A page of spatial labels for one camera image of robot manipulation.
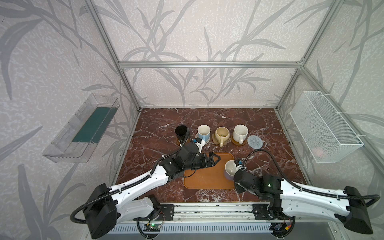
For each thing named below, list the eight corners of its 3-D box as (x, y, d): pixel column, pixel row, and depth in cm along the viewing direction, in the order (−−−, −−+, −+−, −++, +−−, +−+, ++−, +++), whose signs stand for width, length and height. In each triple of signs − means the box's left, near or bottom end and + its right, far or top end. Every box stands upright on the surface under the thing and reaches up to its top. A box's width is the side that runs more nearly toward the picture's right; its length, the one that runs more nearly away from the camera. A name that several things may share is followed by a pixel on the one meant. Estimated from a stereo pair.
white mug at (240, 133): (233, 148, 100) (236, 139, 92) (231, 133, 108) (233, 124, 99) (246, 148, 100) (250, 139, 92) (243, 133, 108) (246, 124, 99)
